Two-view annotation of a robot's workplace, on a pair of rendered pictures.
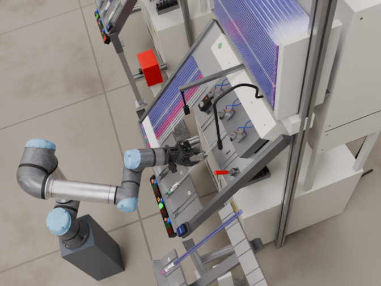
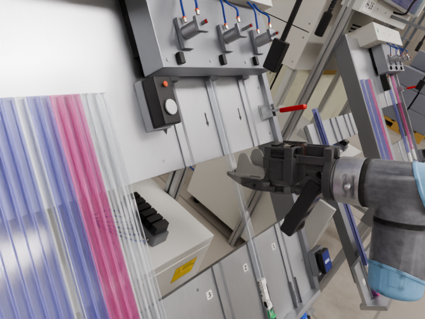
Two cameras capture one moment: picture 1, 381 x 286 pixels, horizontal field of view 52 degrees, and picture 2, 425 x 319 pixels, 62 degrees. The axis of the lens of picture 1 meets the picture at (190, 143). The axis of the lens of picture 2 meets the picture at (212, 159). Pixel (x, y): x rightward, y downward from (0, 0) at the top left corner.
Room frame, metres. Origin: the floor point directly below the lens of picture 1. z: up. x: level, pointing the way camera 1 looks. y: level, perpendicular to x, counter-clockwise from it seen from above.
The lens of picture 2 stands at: (1.36, 0.29, 1.30)
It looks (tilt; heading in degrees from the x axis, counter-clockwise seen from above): 28 degrees down; 218
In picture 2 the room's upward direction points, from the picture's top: 22 degrees clockwise
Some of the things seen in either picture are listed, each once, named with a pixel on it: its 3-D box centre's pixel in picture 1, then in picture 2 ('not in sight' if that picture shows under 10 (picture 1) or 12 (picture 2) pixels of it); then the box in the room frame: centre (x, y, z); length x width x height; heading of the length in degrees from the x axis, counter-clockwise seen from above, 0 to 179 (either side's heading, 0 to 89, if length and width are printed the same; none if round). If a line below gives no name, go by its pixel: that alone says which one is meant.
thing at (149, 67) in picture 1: (160, 99); not in sight; (1.70, 0.12, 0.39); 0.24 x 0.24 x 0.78; 7
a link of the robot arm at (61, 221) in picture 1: (62, 222); not in sight; (0.83, 0.70, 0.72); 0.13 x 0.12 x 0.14; 164
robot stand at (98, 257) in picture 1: (93, 249); not in sight; (0.83, 0.70, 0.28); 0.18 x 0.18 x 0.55; 6
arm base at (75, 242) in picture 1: (71, 231); not in sight; (0.83, 0.70, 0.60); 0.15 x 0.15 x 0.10
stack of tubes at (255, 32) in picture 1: (257, 20); not in sight; (0.97, -0.31, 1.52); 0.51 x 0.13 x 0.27; 7
